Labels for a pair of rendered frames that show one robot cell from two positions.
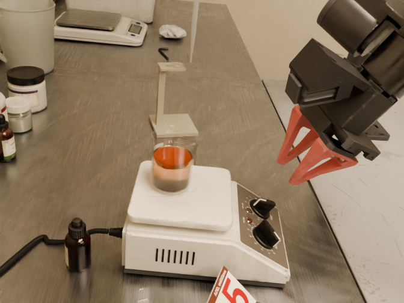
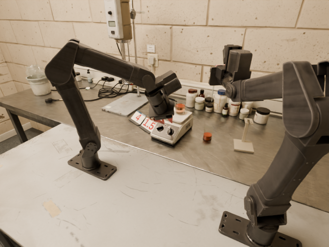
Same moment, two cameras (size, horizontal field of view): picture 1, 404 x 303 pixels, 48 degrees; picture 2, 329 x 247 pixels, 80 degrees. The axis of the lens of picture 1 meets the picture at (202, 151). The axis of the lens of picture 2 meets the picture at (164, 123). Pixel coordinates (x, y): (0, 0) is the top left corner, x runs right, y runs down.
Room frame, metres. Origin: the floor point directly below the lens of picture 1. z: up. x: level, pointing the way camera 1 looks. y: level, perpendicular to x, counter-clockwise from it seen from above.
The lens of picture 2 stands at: (0.88, -0.72, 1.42)
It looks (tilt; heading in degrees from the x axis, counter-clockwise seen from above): 30 degrees down; 124
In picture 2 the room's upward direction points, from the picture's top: straight up
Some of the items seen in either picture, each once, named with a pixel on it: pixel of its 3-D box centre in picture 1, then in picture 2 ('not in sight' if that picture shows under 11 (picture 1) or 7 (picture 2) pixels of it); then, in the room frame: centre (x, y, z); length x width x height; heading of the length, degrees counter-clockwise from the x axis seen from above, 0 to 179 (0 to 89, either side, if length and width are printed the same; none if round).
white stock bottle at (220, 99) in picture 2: not in sight; (220, 101); (0.55, 0.35, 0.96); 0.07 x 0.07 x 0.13
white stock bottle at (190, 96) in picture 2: not in sight; (190, 97); (0.37, 0.31, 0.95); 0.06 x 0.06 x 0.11
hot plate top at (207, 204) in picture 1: (183, 192); (176, 114); (0.45, 0.02, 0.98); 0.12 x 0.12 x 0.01; 2
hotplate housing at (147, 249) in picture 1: (200, 222); (173, 124); (0.45, -0.01, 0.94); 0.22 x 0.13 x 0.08; 92
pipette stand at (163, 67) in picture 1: (175, 96); (246, 134); (0.77, 0.06, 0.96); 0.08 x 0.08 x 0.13; 20
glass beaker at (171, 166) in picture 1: (174, 159); (179, 106); (0.46, 0.03, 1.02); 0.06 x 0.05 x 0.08; 82
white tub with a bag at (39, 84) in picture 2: not in sight; (38, 79); (-0.63, -0.11, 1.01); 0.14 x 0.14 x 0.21
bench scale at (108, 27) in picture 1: (100, 26); not in sight; (1.30, 0.34, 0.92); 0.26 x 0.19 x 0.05; 94
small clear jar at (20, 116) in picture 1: (17, 115); (244, 114); (0.70, 0.33, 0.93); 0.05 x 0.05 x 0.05
